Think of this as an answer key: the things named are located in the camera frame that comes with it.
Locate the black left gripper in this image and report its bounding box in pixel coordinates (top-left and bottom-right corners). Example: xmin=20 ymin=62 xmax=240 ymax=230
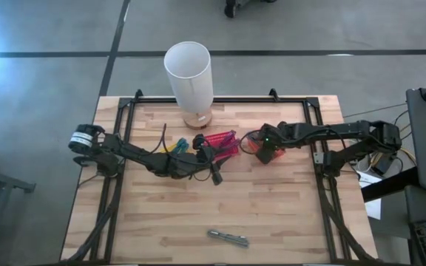
xmin=192 ymin=133 xmax=236 ymax=185

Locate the black white braided USB cable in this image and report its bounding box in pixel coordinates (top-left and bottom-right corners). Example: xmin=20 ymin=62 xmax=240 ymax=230
xmin=206 ymin=229 xmax=250 ymax=249

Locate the red plastic basket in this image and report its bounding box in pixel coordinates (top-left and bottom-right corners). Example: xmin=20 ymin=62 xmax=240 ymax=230
xmin=203 ymin=129 xmax=242 ymax=163

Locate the orange plastic basket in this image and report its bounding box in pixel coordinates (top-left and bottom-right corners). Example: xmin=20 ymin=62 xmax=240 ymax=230
xmin=245 ymin=132 xmax=286 ymax=166

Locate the yellow plastic basket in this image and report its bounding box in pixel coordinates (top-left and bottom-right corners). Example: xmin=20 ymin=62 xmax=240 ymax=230
xmin=159 ymin=140 xmax=192 ymax=156

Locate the white shade wooden base lamp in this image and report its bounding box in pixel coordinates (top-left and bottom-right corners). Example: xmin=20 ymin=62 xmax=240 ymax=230
xmin=163 ymin=41 xmax=214 ymax=130

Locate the black power adapter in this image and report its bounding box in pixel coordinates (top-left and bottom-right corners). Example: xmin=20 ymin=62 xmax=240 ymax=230
xmin=373 ymin=157 xmax=394 ymax=177

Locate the white paper sheet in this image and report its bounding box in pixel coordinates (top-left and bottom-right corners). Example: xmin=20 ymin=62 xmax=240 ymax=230
xmin=360 ymin=170 xmax=383 ymax=221

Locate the black wheeled chair base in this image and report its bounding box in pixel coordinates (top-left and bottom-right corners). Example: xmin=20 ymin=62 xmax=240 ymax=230
xmin=224 ymin=0 xmax=277 ymax=18

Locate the black aluminium table frame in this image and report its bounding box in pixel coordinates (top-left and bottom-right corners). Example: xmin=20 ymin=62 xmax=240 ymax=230
xmin=89 ymin=96 xmax=351 ymax=265

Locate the black cable bundle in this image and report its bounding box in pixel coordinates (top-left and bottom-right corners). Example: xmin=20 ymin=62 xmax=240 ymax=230
xmin=67 ymin=177 xmax=121 ymax=262
xmin=320 ymin=184 xmax=376 ymax=264

